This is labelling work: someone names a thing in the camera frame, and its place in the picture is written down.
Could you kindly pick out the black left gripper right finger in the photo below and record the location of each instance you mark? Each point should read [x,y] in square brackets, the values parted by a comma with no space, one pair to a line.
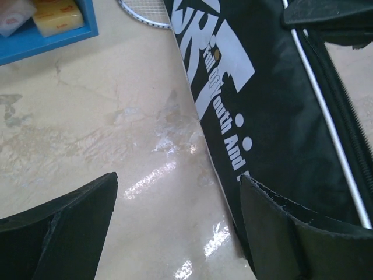
[290,241]

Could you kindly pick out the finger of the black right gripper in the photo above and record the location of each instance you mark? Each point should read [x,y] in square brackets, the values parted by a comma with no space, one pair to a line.
[345,23]

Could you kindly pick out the blue shelf unit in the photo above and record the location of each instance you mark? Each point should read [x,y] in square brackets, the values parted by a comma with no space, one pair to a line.
[27,41]

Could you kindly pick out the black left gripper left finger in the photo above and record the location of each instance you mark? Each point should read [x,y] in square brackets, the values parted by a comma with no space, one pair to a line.
[62,238]

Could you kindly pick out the white wrapped pack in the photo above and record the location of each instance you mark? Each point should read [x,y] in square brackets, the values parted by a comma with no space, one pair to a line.
[14,13]

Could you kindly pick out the black shaft badminton racket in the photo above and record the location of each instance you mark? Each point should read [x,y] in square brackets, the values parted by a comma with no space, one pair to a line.
[150,12]

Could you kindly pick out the black racket cover bag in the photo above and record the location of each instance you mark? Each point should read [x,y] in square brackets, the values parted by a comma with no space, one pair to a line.
[271,108]

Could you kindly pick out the yellow sponge pack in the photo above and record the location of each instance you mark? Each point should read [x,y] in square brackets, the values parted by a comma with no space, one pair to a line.
[57,16]

